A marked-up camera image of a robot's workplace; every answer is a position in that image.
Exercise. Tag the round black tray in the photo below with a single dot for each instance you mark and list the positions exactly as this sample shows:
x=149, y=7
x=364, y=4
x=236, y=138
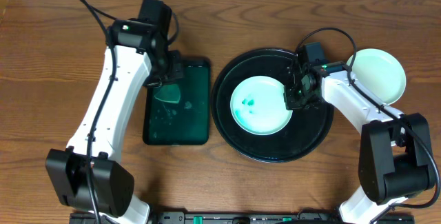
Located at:
x=303, y=133

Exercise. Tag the green wavy sponge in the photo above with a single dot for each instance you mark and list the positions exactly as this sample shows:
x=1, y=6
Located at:
x=169, y=94

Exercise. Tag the rectangular green tray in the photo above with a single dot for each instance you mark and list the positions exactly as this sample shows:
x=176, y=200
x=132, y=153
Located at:
x=187, y=122

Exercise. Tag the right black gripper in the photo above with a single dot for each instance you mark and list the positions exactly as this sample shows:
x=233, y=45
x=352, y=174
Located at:
x=291, y=103

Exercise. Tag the pale green plate bottom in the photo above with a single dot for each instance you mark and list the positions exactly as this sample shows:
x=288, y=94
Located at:
x=379, y=73

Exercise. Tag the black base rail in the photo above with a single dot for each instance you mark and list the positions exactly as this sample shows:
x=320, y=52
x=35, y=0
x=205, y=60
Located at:
x=302, y=217

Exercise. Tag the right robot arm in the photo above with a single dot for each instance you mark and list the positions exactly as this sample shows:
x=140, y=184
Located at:
x=396, y=166

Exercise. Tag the pale green plate top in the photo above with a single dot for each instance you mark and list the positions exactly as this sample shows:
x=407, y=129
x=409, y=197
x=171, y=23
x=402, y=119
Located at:
x=257, y=105

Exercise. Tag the pale green plate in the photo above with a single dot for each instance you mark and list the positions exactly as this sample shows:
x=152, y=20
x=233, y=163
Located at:
x=257, y=105
x=379, y=73

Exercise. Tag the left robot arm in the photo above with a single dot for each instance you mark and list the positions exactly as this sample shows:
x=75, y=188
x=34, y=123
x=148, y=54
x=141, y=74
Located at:
x=87, y=174

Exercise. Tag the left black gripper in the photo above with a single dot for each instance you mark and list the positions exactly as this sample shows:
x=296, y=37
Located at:
x=173, y=69

